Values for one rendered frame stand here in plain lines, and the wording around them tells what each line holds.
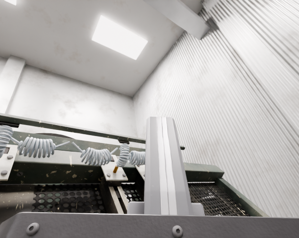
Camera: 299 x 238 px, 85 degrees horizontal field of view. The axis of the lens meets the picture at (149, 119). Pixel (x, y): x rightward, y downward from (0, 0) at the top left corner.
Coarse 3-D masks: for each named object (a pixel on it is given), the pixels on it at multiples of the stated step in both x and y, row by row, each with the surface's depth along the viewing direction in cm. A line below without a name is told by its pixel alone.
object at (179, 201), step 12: (168, 120) 10; (168, 132) 9; (168, 144) 8; (168, 156) 8; (180, 156) 8; (168, 168) 7; (180, 168) 7; (168, 180) 7; (180, 180) 7; (168, 192) 6; (180, 192) 6; (180, 204) 6; (192, 204) 7
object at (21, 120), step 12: (0, 120) 49; (12, 120) 51; (24, 120) 52; (36, 120) 55; (72, 132) 61; (84, 132) 63; (96, 132) 66; (108, 132) 70; (24, 144) 49; (36, 144) 51; (48, 144) 53; (60, 144) 58; (24, 156) 50; (48, 156) 54; (84, 156) 59; (96, 156) 61; (108, 156) 64; (132, 156) 77; (144, 156) 74
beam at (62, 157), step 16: (16, 160) 56; (32, 160) 59; (48, 160) 63; (64, 160) 67; (80, 160) 71; (96, 160) 76; (16, 176) 58; (32, 176) 61; (48, 176) 64; (64, 176) 67; (80, 176) 70; (96, 176) 74; (128, 176) 84; (192, 176) 113; (208, 176) 124
